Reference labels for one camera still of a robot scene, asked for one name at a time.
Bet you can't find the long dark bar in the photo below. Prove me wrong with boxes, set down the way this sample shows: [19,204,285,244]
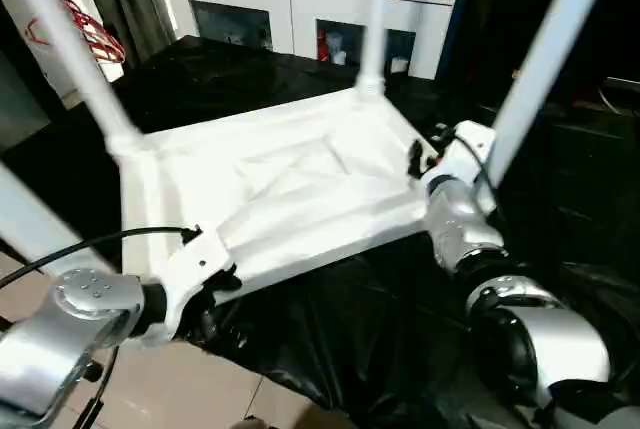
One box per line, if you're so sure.
[603,77,640,94]

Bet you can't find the grey curtain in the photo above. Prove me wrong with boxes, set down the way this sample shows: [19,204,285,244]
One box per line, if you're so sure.
[93,0,177,66]

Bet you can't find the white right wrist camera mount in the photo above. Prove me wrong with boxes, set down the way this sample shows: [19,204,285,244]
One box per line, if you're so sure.
[428,120,500,191]

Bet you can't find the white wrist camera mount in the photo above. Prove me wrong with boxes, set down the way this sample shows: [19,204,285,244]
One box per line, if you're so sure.
[133,225,240,349]
[428,120,500,191]

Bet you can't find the black mat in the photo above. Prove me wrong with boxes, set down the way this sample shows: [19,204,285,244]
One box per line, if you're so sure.
[0,33,640,429]

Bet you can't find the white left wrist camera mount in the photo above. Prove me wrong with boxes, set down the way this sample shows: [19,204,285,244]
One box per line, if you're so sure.
[133,225,240,349]

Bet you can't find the white plastic table top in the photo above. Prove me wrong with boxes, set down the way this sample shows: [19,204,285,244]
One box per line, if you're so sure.
[109,85,500,346]

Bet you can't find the red wire clothes hangers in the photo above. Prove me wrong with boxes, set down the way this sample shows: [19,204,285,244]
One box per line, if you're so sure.
[23,0,127,66]

